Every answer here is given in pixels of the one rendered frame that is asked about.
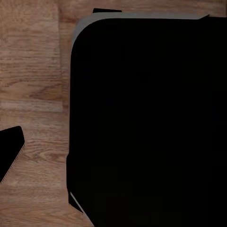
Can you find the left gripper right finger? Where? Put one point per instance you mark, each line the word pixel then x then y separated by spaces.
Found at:
pixel 219 140

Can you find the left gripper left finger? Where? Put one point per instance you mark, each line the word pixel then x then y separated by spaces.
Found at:
pixel 11 142

